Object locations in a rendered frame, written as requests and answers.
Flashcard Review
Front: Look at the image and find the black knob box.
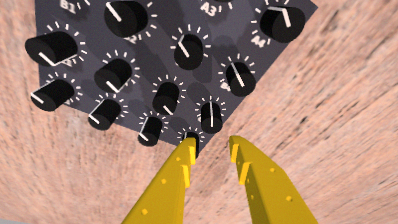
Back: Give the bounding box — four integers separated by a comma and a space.
25, 0, 318, 159

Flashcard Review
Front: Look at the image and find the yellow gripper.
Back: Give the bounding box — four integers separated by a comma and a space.
121, 135, 319, 224

